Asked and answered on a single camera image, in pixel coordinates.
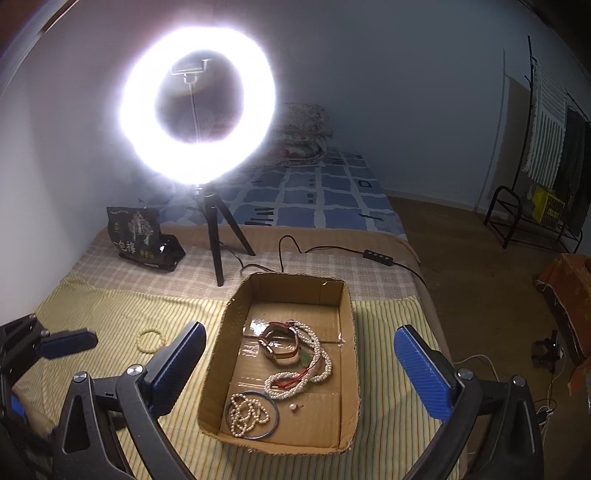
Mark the cardboard box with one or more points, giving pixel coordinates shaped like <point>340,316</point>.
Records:
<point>283,377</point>

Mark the plaid brown blanket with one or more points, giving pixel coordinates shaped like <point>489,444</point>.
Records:
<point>374,265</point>

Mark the black metal rack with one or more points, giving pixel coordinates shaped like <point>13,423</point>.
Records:
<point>510,217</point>

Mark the yellow crate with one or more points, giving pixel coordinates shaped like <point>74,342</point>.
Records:
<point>547,208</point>

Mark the dark hanging clothes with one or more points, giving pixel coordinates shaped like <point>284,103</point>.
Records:
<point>572,182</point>

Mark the white striped hanging towel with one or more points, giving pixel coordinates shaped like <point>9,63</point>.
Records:
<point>548,127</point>

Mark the yellow striped cloth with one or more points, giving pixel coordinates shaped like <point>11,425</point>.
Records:
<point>393,431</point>

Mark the black snack bag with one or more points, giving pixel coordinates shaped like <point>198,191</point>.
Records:
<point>136,234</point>

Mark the blue bangle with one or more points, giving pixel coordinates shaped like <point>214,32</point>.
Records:
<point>251,415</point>

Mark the brown leather watch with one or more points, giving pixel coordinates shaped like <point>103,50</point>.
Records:
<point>280,344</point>

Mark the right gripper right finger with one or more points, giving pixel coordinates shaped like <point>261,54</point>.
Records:
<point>429,371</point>

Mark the orange cloth covered box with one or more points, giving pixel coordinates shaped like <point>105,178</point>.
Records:
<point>566,283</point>

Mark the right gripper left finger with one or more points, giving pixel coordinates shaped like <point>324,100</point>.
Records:
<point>170,368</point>

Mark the ring light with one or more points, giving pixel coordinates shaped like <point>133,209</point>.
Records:
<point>198,103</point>

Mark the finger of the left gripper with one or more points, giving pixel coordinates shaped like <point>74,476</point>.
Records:
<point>66,343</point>

